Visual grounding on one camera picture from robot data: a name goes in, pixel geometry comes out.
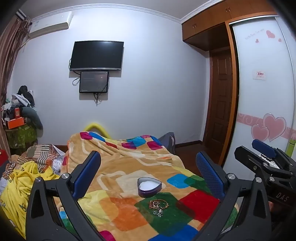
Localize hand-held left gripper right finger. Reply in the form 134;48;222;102
196;151;271;241

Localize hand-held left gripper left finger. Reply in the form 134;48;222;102
25;151;102;241

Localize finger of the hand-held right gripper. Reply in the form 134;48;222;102
252;139;281;160
234;146;270;178

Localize copper beaded bracelet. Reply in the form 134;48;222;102
151;199;169;208

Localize purple heart-shaped jewelry box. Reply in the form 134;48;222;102
137;177;162;198

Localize green bottle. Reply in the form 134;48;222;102
285;138;296;158

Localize colourful checked fleece blanket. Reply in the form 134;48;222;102
54;131;238;241

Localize grey bag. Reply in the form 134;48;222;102
158;132;176;154

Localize white heart-print wardrobe door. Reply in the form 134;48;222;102
222;15;296;172

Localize striped brown quilt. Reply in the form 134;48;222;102
5;144;67;176

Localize brown wooden door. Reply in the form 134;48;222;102
203;47;234;160

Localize yellow printed cloth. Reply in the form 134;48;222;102
0;161;61;239

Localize green patterned cloth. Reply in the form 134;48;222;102
6;125;38;149

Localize orange box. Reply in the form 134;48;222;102
5;117;26;130

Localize pile of clothes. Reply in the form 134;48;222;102
1;85;43;130

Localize wooden overhead cabinet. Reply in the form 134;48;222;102
181;0;278;52

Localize brown striped curtain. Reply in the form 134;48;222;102
0;10;31;158

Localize white air conditioner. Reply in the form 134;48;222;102
28;11;74;39

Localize small black wall monitor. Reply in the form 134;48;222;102
79;71;109;93

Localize black monitor cables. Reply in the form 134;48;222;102
69;58;109;107

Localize black wall television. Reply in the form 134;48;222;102
69;41;124;71

